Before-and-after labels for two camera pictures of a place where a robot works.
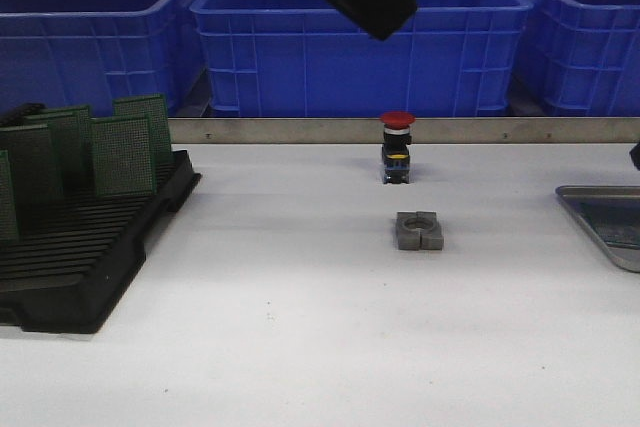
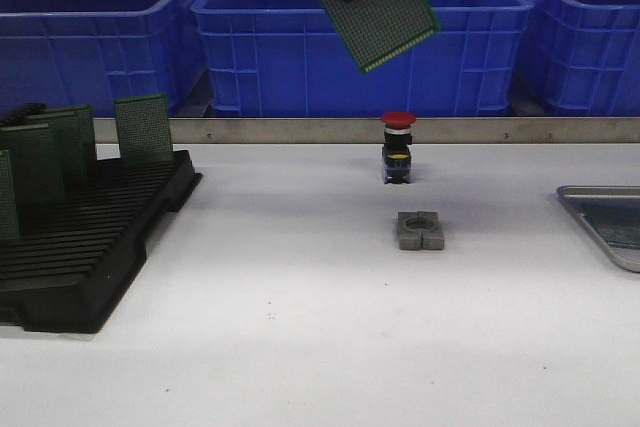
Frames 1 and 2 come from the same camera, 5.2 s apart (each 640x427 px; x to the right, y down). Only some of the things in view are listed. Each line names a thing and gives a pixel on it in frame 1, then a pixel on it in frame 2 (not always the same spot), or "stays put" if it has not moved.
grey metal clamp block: x=419 y=231 stays put
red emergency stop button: x=395 y=149 stays put
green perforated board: x=617 y=220 stays put
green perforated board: x=123 y=158 → x=390 y=15
